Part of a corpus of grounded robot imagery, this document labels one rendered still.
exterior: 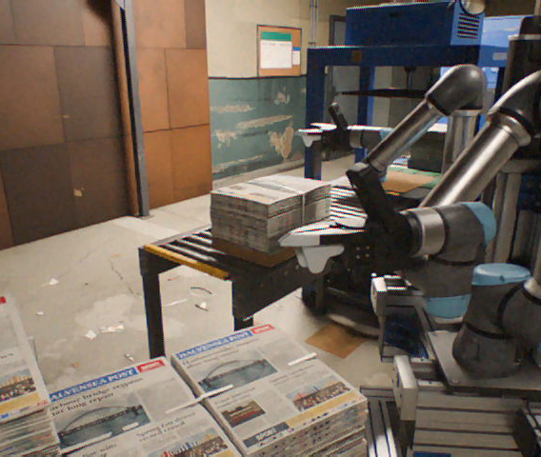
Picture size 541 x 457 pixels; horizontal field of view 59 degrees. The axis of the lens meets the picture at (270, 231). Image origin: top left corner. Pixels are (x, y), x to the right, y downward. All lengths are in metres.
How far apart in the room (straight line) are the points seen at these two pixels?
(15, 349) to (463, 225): 0.70
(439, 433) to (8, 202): 3.88
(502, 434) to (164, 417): 0.77
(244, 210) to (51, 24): 3.26
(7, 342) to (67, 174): 3.90
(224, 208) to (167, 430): 0.95
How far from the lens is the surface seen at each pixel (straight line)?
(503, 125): 1.01
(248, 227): 1.66
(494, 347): 1.18
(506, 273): 1.13
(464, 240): 0.81
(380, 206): 0.72
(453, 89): 1.53
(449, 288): 0.84
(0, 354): 0.83
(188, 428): 0.98
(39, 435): 0.73
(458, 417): 1.26
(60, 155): 4.65
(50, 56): 4.60
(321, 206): 1.83
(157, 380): 1.11
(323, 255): 0.69
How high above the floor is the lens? 1.47
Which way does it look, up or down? 19 degrees down
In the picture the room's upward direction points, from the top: straight up
